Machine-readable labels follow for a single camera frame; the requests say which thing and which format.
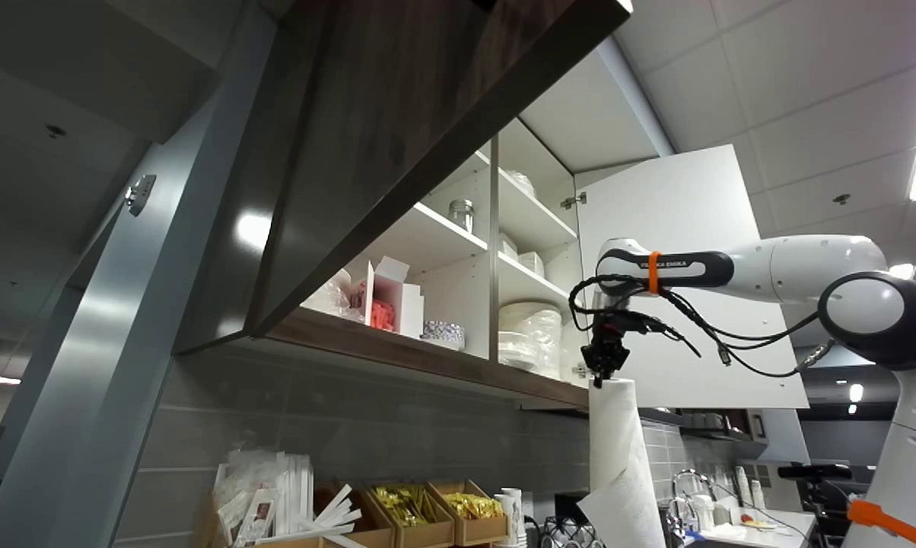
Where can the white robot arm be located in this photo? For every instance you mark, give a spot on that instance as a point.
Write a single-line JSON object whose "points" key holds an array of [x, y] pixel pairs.
{"points": [[841, 275]]}

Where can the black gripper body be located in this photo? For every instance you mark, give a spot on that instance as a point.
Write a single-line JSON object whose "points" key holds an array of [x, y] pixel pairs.
{"points": [[608, 341]]}

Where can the white upper cabinet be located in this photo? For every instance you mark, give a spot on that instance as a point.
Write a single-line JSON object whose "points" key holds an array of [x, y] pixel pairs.
{"points": [[366, 106]]}

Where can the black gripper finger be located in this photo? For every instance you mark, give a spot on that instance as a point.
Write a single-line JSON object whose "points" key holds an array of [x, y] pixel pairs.
{"points": [[591, 376], [612, 367]]}

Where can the white plastic utensils bundle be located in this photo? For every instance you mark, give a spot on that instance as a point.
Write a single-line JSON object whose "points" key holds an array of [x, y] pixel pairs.
{"points": [[268, 501]]}

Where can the white plates on shelf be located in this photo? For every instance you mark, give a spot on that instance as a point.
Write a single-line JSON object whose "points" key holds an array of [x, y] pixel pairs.
{"points": [[530, 336]]}

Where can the white paper towel roll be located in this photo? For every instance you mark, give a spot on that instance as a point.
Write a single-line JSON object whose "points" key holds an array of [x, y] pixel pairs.
{"points": [[623, 503]]}

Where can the white and red box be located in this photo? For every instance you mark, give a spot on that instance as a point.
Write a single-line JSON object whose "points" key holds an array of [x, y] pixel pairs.
{"points": [[390, 301]]}

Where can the wooden condiment organizer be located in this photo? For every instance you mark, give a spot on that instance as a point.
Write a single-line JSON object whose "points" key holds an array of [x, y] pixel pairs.
{"points": [[424, 516]]}

